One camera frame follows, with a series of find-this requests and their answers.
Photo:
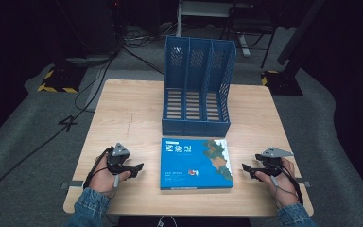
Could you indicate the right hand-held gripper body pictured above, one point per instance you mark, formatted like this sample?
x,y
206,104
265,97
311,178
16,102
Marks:
x,y
272,159

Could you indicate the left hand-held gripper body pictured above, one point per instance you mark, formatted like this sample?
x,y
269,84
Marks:
x,y
117,157

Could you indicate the blue map-cover book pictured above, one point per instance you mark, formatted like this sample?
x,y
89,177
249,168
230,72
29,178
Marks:
x,y
182,167

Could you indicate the blue three-slot file rack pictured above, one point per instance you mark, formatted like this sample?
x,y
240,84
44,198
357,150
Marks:
x,y
196,126

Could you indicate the person's left hand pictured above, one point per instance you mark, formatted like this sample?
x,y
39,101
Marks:
x,y
102,179

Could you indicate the person's right hand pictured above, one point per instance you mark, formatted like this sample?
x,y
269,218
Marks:
x,y
282,189

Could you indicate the yellow-black striped stand base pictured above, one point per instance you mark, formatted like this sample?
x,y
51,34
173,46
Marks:
x,y
58,80
282,83

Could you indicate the dark slanted pole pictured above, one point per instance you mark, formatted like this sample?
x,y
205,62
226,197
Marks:
x,y
299,31

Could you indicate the black equipment box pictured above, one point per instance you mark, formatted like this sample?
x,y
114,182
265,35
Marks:
x,y
88,28

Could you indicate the black tripod stand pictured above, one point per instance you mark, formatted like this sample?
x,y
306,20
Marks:
x,y
252,25

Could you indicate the white metal stand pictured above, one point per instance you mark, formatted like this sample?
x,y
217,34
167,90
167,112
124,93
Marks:
x,y
208,9

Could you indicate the grey metal table bracket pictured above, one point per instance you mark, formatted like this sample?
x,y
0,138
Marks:
x,y
72,184
304,183

